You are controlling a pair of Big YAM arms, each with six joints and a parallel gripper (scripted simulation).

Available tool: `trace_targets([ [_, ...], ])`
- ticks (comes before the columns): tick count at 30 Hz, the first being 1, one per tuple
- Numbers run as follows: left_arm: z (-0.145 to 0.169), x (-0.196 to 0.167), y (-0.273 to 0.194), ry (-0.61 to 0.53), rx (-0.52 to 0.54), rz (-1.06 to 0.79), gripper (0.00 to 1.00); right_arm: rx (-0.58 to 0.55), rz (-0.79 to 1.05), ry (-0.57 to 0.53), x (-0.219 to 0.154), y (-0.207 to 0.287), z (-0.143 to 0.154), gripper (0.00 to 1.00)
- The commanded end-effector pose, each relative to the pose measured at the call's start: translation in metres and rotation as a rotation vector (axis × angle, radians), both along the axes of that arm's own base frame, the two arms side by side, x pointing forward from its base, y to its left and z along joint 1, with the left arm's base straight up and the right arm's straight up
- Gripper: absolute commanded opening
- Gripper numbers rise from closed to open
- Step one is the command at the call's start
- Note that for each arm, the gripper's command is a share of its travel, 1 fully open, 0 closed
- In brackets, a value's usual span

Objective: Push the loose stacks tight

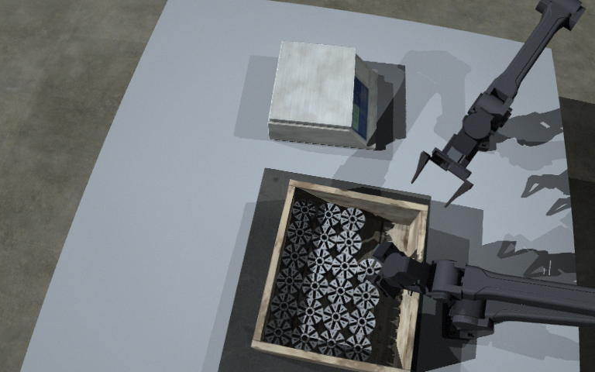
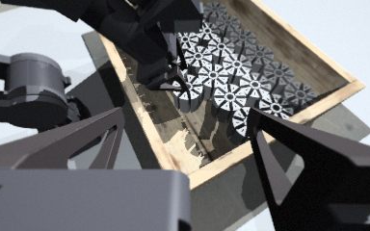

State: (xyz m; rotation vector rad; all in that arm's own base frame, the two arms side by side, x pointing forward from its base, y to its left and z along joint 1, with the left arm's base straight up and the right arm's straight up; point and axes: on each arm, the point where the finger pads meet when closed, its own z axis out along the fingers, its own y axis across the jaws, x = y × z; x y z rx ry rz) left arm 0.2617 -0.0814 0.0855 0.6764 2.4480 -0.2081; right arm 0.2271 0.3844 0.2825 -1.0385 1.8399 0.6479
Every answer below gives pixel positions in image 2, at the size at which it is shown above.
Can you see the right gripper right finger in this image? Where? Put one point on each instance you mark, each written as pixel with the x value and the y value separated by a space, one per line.
pixel 336 170

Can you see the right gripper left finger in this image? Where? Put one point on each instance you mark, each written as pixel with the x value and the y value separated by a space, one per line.
pixel 52 148

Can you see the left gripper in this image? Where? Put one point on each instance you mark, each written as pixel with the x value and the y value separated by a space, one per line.
pixel 158 70

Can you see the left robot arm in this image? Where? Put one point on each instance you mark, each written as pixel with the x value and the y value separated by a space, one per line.
pixel 34 87

